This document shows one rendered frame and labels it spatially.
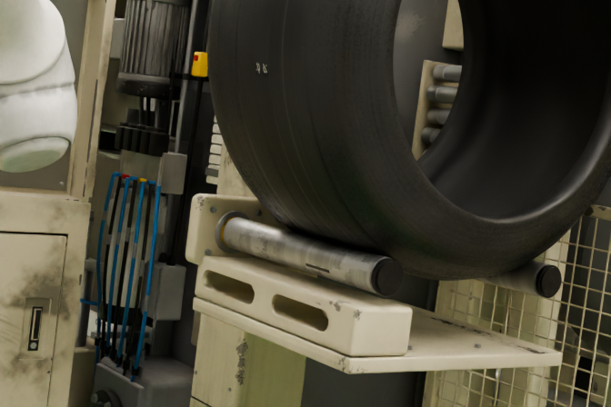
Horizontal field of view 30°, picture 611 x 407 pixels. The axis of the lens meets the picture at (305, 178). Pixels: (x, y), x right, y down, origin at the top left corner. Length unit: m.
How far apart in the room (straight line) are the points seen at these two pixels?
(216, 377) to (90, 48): 0.56
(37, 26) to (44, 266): 0.88
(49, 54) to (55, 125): 0.06
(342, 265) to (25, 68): 0.53
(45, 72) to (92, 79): 0.84
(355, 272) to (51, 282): 0.64
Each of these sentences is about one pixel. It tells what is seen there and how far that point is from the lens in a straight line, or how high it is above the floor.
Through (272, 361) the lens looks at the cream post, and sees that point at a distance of 1.73.
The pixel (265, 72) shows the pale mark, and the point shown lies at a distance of 1.32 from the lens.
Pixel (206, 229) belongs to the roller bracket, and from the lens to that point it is 1.59.
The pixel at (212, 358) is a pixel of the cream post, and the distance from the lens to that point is 1.76.
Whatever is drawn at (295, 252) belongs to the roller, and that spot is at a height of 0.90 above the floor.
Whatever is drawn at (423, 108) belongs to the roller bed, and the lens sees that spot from 2.00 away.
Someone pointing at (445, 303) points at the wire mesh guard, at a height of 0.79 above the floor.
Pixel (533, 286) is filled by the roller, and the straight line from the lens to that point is 1.53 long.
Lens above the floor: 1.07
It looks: 3 degrees down
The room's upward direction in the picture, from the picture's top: 7 degrees clockwise
